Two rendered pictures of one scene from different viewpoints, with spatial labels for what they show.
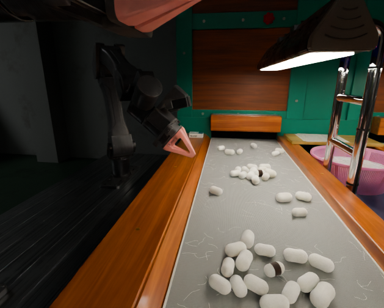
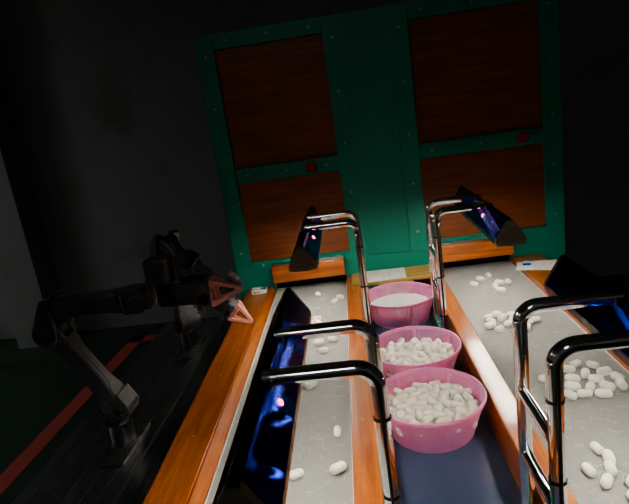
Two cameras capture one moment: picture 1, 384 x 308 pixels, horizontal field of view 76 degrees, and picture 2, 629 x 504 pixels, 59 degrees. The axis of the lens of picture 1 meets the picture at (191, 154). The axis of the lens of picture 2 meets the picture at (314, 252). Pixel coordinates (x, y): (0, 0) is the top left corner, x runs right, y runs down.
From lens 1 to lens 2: 1.21 m
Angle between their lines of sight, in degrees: 4
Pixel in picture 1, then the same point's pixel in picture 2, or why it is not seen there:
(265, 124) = (328, 269)
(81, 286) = (200, 398)
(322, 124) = (388, 258)
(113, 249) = (209, 385)
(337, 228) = (342, 356)
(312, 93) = (372, 229)
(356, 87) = (411, 218)
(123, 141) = (189, 315)
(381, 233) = (357, 353)
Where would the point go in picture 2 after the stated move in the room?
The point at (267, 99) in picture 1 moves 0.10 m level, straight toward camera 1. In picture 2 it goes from (328, 240) to (324, 247)
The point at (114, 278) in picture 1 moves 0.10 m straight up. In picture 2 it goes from (214, 394) to (207, 360)
